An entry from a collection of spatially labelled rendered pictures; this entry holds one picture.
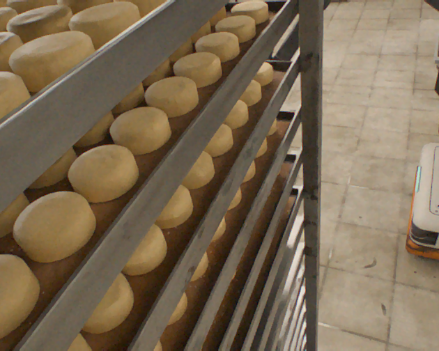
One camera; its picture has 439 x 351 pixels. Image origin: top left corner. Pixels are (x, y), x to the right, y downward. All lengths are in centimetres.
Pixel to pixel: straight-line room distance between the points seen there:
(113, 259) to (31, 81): 11
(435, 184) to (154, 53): 185
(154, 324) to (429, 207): 169
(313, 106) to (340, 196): 167
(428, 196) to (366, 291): 51
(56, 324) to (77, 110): 11
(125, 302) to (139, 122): 15
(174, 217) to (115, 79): 19
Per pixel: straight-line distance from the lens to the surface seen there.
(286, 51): 142
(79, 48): 25
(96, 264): 23
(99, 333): 34
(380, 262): 202
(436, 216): 188
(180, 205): 38
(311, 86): 64
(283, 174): 70
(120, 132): 33
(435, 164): 215
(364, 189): 236
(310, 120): 67
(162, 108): 36
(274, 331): 82
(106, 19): 29
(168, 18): 27
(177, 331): 43
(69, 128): 20
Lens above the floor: 158
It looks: 40 degrees down
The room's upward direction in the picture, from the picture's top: 11 degrees counter-clockwise
